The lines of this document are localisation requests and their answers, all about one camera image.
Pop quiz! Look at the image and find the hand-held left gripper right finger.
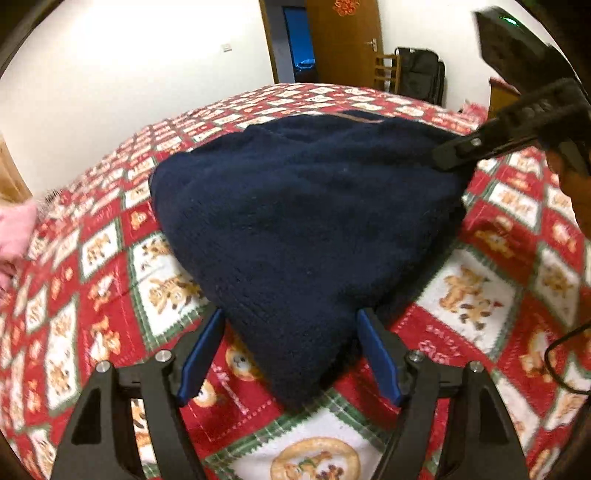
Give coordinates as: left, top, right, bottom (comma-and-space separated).
355, 308, 530, 480

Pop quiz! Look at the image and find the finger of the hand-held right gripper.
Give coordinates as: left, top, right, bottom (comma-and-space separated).
431, 115, 541, 172

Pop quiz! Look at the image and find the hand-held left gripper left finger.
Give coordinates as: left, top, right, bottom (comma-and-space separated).
50, 307, 226, 480

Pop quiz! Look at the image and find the navy knitted striped sweater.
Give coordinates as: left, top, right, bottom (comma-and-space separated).
148, 110, 476, 411

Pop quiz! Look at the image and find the person's right hand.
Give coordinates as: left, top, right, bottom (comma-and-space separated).
546, 147, 591, 224

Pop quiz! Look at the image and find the wooden cabinet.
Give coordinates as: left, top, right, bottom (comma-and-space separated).
488, 78, 520, 121

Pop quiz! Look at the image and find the black bag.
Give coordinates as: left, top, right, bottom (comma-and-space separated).
394, 46, 447, 105

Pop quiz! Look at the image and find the wooden chair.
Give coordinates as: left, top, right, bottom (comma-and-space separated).
373, 52, 400, 93

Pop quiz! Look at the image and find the red bear printed blanket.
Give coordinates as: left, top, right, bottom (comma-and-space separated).
0, 82, 591, 480

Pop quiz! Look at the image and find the brown wooden door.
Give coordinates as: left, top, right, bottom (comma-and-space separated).
305, 0, 385, 90

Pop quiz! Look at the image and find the pink folded blanket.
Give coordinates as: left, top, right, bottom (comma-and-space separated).
0, 198, 40, 296

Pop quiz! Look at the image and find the wooden headboard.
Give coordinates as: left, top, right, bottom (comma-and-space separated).
0, 134, 34, 204

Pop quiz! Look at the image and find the black cable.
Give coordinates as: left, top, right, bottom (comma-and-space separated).
544, 322, 591, 396

